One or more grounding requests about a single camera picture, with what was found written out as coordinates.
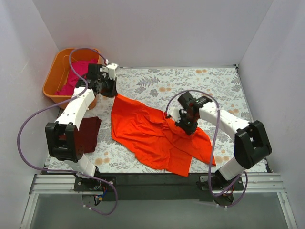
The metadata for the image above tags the orange t shirt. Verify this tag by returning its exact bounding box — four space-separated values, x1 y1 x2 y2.
111 94 216 177

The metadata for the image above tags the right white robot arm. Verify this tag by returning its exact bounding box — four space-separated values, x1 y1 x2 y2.
166 90 272 192

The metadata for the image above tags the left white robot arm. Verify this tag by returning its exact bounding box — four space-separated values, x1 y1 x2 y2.
45 63 118 191

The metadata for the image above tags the pink t shirt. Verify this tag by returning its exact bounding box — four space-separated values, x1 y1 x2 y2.
55 59 98 96

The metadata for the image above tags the floral table mat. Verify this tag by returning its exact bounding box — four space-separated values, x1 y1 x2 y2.
86 67 253 173

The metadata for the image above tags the folded dark red t shirt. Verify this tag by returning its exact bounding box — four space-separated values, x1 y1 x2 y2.
80 116 102 154

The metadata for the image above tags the orange plastic basket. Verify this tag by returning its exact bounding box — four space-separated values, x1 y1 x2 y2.
42 48 103 104

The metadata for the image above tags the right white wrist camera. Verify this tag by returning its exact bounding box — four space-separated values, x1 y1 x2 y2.
165 107 185 122

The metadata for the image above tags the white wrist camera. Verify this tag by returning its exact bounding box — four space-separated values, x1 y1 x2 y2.
100 63 119 81
165 107 185 122

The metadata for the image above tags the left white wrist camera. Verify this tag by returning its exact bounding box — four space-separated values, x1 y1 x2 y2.
100 63 119 81

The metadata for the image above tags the aluminium frame rail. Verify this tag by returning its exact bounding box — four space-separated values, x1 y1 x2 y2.
30 173 297 229

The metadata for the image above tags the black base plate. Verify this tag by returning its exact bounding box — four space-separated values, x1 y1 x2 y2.
73 172 245 202

